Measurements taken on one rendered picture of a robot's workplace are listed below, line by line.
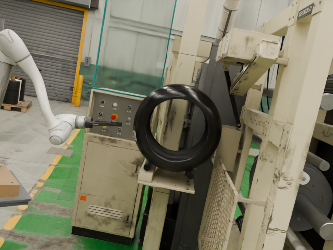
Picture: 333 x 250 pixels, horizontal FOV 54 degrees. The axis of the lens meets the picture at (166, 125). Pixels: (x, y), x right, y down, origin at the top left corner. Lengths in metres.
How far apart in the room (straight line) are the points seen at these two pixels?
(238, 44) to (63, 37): 9.99
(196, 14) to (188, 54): 0.28
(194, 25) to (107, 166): 1.31
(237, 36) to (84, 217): 1.96
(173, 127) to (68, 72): 9.25
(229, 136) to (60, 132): 1.13
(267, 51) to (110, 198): 1.78
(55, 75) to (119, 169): 9.01
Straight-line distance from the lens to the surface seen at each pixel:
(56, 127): 2.05
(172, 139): 2.39
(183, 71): 2.35
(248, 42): 1.77
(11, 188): 2.07
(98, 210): 2.91
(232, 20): 2.86
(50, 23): 11.61
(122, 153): 2.71
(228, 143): 2.35
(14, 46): 2.09
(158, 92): 2.00
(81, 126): 2.17
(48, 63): 11.55
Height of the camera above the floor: 1.48
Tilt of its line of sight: 8 degrees down
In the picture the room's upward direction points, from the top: 11 degrees clockwise
